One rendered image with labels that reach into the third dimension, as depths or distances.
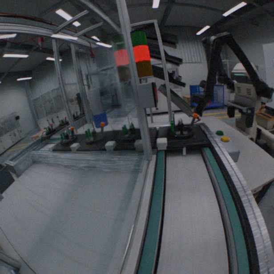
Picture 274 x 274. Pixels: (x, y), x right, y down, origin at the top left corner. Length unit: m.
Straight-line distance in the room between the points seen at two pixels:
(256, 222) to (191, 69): 9.70
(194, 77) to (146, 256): 9.82
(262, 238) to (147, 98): 0.47
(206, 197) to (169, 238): 0.17
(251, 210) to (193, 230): 0.16
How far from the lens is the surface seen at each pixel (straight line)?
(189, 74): 9.70
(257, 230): 0.36
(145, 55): 0.38
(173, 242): 0.34
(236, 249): 0.34
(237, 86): 1.21
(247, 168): 0.67
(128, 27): 0.43
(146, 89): 0.34
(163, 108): 4.67
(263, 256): 0.35
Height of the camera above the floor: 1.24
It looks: 24 degrees down
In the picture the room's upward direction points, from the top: 11 degrees counter-clockwise
